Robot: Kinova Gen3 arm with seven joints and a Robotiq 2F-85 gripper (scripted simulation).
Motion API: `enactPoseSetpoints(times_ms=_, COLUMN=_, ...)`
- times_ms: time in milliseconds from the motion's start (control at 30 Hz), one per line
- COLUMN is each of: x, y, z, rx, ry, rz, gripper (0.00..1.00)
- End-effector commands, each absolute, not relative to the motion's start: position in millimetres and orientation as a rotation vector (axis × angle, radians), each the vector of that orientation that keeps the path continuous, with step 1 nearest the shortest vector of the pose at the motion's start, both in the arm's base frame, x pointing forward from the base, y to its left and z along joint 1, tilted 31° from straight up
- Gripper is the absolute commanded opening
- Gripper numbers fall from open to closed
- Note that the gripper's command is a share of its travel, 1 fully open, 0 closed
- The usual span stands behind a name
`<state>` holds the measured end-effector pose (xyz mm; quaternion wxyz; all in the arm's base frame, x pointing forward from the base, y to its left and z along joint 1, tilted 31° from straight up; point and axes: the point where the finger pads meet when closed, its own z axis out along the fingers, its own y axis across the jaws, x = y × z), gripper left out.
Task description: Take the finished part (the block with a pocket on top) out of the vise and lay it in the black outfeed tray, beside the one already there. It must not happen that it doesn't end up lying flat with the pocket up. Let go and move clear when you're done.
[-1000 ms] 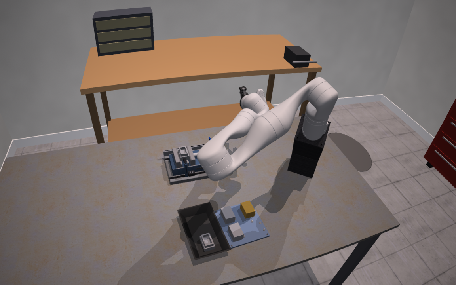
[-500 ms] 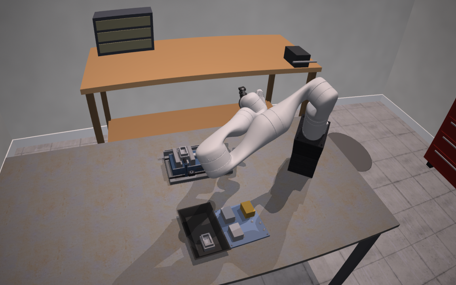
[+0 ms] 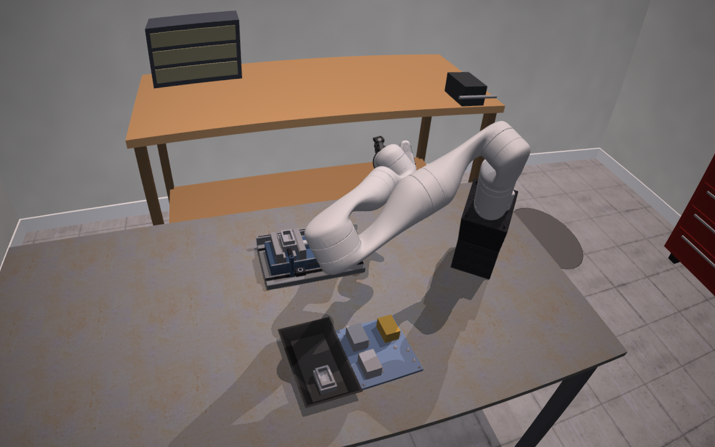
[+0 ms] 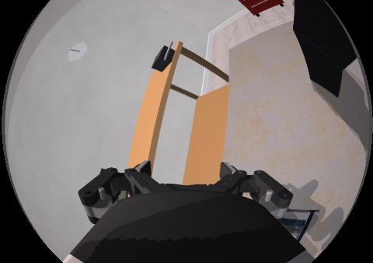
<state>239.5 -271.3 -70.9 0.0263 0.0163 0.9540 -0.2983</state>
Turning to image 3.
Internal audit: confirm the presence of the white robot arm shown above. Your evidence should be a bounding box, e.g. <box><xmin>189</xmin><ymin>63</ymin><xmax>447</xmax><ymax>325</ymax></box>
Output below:
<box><xmin>304</xmin><ymin>121</ymin><xmax>531</xmax><ymax>275</ymax></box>

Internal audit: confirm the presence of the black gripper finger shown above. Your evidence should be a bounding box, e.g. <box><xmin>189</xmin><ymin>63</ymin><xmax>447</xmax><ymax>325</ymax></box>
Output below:
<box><xmin>373</xmin><ymin>136</ymin><xmax>386</xmax><ymax>153</ymax></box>

